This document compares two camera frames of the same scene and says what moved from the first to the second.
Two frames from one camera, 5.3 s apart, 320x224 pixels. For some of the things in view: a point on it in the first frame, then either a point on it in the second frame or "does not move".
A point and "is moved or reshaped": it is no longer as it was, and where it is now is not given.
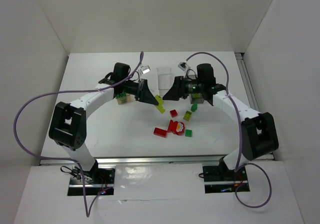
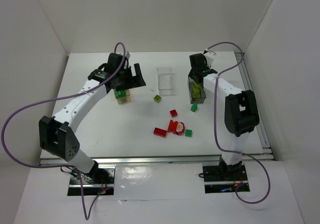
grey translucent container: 195,100 does not move
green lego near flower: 188,132 does not move
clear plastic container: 165,80 does not move
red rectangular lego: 160,132 does not move
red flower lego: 176,127 does not move
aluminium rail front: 204,160 does not move
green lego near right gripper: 194,107 does not move
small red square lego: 173,113 does not move
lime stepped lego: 160,106 is moved or reshaped
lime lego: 187,116 is moved or reshaped
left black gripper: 142,90 → 133,79
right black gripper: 180,87 → 200,73
